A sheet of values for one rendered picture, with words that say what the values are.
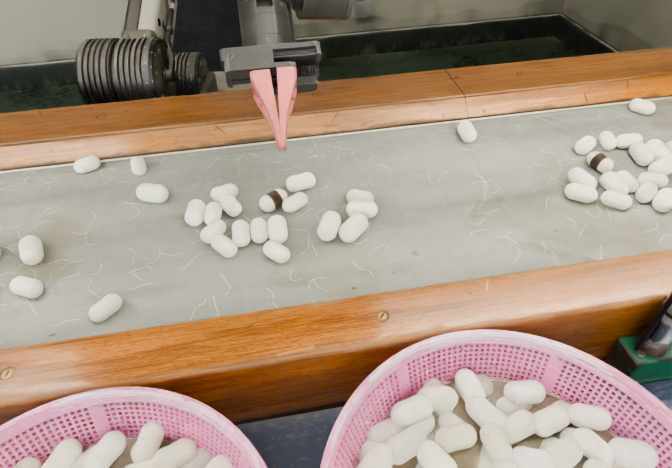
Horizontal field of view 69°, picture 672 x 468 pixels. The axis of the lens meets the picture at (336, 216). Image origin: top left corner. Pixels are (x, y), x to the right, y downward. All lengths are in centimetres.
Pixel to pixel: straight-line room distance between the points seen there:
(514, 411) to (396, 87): 48
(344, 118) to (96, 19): 210
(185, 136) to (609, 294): 53
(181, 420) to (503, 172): 45
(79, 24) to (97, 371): 237
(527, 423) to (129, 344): 32
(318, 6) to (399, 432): 43
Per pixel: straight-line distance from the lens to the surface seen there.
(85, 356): 46
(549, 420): 43
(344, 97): 73
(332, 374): 44
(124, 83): 89
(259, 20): 55
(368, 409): 40
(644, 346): 54
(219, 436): 40
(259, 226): 52
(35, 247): 59
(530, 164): 67
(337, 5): 59
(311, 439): 48
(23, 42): 282
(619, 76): 87
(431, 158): 65
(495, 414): 42
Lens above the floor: 111
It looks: 42 degrees down
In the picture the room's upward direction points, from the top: 2 degrees counter-clockwise
